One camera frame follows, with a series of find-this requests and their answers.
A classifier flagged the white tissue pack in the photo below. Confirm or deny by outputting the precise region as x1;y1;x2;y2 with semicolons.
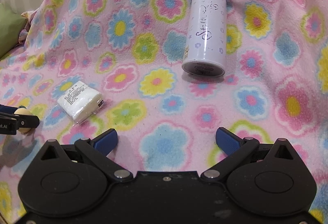
57;81;104;124

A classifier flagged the green Beauty bag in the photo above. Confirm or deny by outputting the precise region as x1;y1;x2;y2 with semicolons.
0;3;27;58

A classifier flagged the purple white water bottle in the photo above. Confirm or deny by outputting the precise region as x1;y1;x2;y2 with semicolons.
182;0;227;77

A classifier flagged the pink floral fleece blanket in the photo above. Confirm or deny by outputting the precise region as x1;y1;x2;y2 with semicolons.
1;0;327;223

